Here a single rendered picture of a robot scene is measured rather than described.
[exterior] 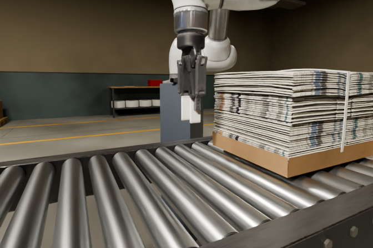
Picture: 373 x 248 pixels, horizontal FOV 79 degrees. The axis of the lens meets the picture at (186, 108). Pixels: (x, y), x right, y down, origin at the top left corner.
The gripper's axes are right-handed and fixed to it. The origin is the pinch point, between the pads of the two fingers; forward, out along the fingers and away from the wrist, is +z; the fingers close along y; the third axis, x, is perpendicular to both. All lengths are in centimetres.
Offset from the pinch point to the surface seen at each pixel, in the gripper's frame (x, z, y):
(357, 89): -33.3, -5.8, -24.1
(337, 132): -27.3, 4.3, -23.6
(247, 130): -10.8, 4.6, -11.0
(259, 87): -10.3, -6.3, -15.1
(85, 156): 26.6, 13.0, 12.9
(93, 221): 20, 93, 114
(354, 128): -35.2, 4.1, -23.3
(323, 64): -770, -74, 459
